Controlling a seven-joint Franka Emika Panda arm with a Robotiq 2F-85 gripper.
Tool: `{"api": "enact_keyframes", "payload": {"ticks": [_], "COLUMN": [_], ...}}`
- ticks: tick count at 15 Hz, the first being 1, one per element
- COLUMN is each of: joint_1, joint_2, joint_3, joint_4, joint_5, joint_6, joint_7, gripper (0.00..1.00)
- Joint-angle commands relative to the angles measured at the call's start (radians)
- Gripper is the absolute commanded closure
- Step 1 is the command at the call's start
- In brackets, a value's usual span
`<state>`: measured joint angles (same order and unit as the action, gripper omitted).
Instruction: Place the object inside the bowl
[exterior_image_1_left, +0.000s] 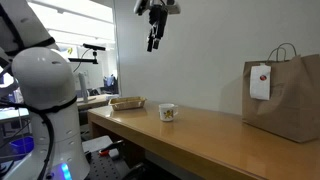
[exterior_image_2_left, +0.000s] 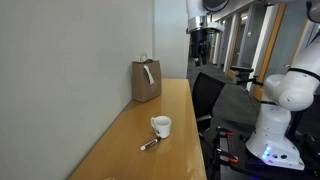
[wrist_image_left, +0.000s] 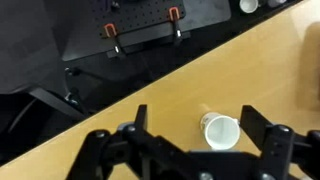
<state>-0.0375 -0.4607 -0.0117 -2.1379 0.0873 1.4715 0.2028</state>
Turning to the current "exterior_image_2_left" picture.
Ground wooden door frame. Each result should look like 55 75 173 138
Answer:
253 3 288 102

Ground orange-handled black clamp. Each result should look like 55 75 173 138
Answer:
216 125 235 138
215 147 240 165

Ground black office chair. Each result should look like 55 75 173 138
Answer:
191 71 227 135

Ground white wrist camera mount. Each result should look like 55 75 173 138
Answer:
207 22 226 34

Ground white paper tag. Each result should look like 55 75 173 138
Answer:
143 64 156 86

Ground black and white marker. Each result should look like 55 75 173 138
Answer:
139 136 162 152

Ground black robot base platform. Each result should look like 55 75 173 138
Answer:
217 119 320 180

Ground brown paper bag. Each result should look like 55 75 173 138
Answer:
131 52 163 104

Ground white ceramic mug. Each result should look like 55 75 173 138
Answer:
150 115 173 139

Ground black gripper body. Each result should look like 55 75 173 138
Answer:
190 29 210 57

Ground grey chair with armrest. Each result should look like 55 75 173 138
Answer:
229 65 264 93

